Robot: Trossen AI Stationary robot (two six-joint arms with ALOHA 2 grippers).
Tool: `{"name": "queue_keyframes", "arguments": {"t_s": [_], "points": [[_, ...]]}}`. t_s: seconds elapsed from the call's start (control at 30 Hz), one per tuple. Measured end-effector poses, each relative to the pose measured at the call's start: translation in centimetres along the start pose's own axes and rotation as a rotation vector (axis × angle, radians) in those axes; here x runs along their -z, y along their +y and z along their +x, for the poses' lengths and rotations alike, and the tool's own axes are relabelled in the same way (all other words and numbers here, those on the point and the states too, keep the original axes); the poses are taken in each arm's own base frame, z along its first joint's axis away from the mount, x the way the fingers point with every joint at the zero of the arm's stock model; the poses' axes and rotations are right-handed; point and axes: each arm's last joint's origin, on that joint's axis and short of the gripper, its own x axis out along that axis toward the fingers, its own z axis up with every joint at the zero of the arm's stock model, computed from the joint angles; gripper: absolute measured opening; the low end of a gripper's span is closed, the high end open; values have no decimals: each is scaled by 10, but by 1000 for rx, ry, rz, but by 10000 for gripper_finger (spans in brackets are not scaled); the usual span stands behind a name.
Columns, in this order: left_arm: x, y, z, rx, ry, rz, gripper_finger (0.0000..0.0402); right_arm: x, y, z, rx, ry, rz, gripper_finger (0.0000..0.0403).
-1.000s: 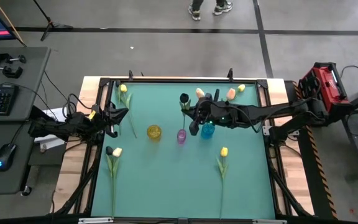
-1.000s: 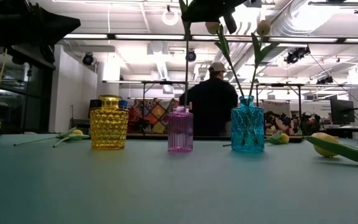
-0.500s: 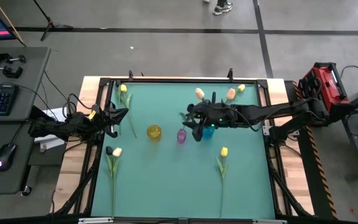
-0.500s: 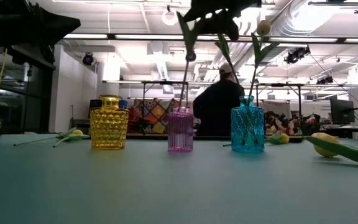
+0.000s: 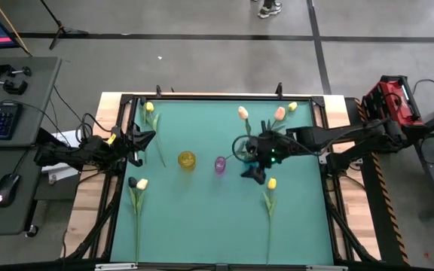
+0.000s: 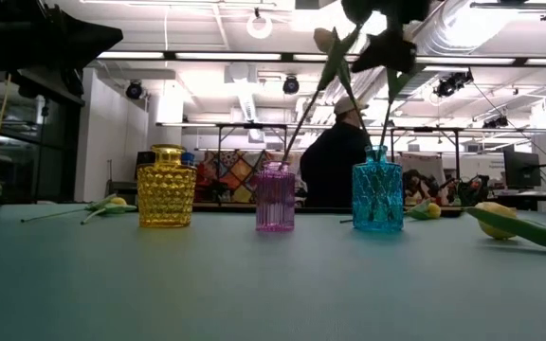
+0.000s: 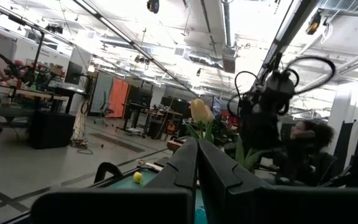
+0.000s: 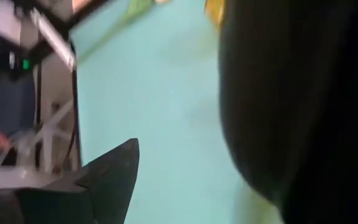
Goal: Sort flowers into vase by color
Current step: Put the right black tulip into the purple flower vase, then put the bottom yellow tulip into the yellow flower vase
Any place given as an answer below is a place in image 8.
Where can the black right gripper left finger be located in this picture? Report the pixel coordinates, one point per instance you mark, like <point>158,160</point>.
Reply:
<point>110,180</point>

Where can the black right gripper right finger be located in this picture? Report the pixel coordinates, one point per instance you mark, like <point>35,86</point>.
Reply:
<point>306,109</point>

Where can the yellow tulip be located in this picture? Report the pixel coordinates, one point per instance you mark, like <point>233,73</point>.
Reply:
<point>213,14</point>

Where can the teal table mat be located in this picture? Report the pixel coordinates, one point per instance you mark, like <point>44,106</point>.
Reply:
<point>151,124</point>

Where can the black metal table frame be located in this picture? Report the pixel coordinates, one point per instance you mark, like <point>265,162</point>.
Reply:
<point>74,93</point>

